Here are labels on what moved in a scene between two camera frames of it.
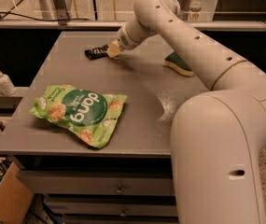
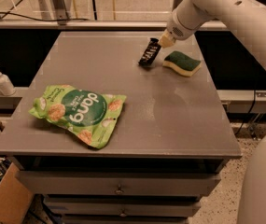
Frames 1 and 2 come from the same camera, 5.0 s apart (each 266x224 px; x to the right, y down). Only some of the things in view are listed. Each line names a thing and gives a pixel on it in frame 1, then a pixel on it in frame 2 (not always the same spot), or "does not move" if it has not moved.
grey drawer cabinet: x=129 y=180 does not move
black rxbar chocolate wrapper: x=96 y=52 → x=150 y=52
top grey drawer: x=106 y=183 does not move
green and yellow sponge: x=175 y=61 does not move
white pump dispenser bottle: x=4 y=81 does not move
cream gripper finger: x=114 y=49 → x=166 y=40
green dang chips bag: x=90 y=117 does not move
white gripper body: x=124 y=42 → x=176 y=27
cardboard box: x=10 y=202 does not move
